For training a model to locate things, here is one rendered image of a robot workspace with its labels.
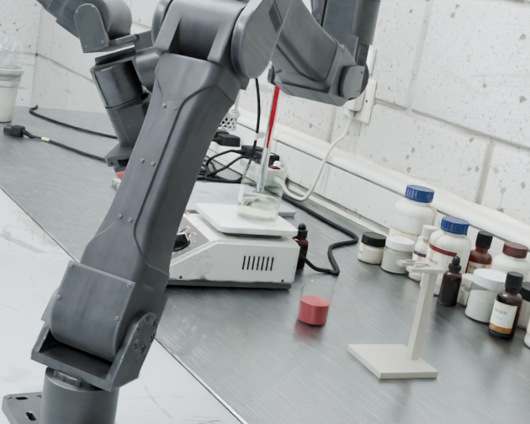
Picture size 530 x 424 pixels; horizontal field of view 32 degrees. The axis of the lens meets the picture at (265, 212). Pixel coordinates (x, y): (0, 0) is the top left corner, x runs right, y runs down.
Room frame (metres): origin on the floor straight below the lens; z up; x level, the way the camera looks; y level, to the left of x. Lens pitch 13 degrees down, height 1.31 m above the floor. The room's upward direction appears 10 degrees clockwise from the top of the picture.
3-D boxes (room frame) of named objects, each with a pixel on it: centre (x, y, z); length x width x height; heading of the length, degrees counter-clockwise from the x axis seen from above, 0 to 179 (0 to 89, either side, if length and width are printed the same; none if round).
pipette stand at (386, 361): (1.05, -0.18, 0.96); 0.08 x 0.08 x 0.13; 26
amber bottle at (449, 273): (1.33, -0.29, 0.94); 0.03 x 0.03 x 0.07
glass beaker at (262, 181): (1.29, 0.01, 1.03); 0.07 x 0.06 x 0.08; 153
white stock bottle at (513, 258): (1.36, -0.38, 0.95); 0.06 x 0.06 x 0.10
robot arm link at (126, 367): (0.72, 0.12, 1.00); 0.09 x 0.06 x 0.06; 65
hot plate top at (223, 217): (1.29, 0.03, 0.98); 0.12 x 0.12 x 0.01; 25
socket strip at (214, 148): (2.10, 0.10, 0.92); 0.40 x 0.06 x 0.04; 33
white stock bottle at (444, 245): (1.39, -0.29, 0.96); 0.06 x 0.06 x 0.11
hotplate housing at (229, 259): (1.28, 0.05, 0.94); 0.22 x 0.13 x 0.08; 115
